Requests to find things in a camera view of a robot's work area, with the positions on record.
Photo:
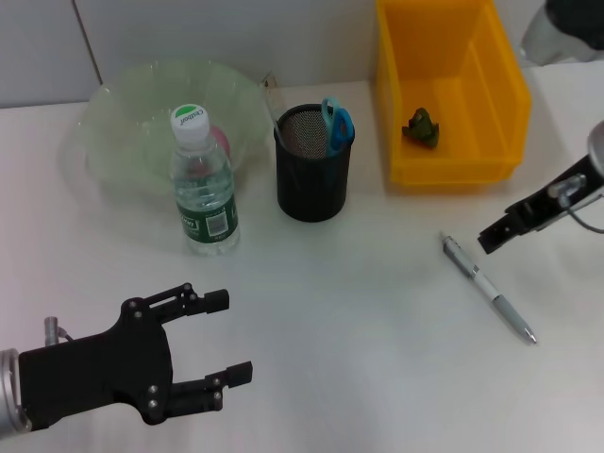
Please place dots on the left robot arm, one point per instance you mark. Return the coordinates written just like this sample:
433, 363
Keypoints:
9, 391

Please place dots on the water bottle green label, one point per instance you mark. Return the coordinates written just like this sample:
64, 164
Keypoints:
207, 222

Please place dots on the blue scissors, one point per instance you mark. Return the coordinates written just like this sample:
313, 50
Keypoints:
337, 134

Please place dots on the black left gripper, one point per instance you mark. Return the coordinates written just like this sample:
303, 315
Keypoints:
99, 377

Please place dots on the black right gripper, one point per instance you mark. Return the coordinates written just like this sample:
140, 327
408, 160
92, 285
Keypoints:
547, 203

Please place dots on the white grey ballpoint pen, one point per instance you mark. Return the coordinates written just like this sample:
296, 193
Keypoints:
491, 288

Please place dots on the black mesh pen holder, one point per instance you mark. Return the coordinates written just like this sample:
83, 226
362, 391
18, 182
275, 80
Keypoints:
313, 189

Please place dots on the pale green plastic bowl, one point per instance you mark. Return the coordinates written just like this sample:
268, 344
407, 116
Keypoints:
132, 118

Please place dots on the clear plastic ruler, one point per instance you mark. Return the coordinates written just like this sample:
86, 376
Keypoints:
274, 104

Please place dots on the yellow plastic storage bin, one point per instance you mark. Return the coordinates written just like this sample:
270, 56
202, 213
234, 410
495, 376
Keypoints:
424, 71

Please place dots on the green plastic wrapper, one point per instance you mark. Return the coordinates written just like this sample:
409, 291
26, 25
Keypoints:
420, 127

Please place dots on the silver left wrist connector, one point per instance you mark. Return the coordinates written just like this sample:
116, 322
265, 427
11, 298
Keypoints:
52, 330

